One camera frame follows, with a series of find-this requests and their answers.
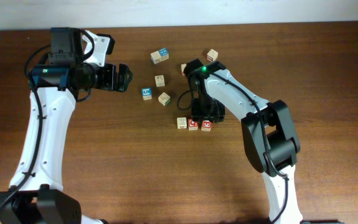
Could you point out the wooden block far right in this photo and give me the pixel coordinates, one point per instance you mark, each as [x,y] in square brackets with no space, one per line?
[212,55]

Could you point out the blue topped wooden block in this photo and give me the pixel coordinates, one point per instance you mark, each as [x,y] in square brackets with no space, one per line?
[164,55]

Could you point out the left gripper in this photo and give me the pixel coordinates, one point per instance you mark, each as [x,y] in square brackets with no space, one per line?
[109,82]

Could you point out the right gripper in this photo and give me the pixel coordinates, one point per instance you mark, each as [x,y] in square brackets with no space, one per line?
[215,117]

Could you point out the wooden block ball picture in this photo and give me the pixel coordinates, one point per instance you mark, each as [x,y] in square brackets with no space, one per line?
[159,81]

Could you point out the wooden block red A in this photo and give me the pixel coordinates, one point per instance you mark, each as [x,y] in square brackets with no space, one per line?
[183,66]

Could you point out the red E wooden block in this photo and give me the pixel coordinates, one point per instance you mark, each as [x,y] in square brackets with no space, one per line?
[206,125]

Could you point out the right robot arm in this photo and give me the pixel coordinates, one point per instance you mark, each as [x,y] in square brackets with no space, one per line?
[268,131]

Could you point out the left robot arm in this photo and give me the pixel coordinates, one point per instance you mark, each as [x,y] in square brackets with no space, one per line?
[74,61]

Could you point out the plain wooden block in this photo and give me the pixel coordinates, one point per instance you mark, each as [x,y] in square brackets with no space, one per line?
[156,57]

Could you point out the blue 5 wooden block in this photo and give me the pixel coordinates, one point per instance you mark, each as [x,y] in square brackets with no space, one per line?
[146,93]

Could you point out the wooden block elephant picture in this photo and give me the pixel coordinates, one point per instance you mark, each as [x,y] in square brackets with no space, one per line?
[164,99]

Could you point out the red Q wooden block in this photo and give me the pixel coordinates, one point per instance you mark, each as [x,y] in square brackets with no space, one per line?
[192,125]

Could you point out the wooden block yellow side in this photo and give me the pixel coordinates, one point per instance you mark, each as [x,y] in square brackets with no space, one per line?
[182,123]

